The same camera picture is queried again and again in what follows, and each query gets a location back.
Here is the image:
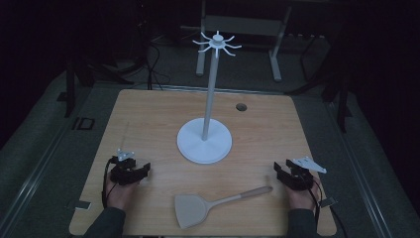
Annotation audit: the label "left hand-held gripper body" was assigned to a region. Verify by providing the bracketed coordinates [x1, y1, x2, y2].
[109, 148, 140, 186]

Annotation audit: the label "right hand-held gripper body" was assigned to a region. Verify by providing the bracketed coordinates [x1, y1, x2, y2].
[287, 156, 328, 191]

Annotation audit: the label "beige spatula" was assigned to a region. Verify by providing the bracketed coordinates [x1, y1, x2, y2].
[173, 185, 274, 230]

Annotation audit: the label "white hook rack stand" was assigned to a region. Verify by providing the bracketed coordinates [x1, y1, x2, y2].
[176, 30, 243, 166]

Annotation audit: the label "person's right hand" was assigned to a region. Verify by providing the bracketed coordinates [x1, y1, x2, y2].
[284, 177, 323, 212]

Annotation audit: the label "person's left hand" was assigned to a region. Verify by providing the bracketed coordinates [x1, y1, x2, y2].
[105, 179, 141, 211]

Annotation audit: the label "black metal stand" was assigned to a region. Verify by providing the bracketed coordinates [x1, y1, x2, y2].
[321, 73, 353, 134]
[56, 56, 87, 119]

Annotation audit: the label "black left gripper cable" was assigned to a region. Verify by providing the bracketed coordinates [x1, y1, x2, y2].
[101, 157, 119, 210]

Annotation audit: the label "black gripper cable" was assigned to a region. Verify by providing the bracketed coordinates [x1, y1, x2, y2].
[308, 179, 348, 238]
[101, 157, 119, 210]

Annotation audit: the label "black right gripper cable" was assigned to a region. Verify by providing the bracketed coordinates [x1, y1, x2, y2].
[308, 179, 348, 238]

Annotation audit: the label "metal table bracket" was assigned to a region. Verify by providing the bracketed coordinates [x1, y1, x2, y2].
[318, 196, 339, 209]
[67, 198, 92, 211]

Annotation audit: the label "black floor cables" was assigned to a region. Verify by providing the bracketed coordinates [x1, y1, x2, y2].
[142, 19, 172, 91]

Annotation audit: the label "white desk frame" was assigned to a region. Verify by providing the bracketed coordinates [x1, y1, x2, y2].
[195, 0, 294, 83]

